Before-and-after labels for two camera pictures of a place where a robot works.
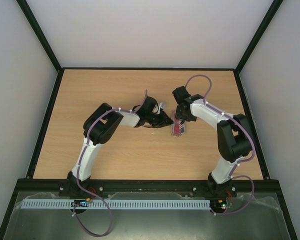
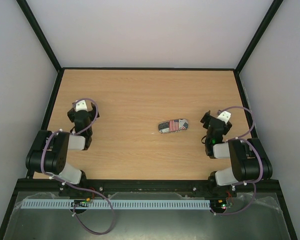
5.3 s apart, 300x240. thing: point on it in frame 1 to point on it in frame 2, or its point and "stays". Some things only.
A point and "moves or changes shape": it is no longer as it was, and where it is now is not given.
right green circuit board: x=218 y=205 stays
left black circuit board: x=80 y=203 stays
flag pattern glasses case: x=176 y=129 moves or changes shape
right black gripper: x=180 y=116 to x=206 y=118
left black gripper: x=163 y=122 to x=71 y=115
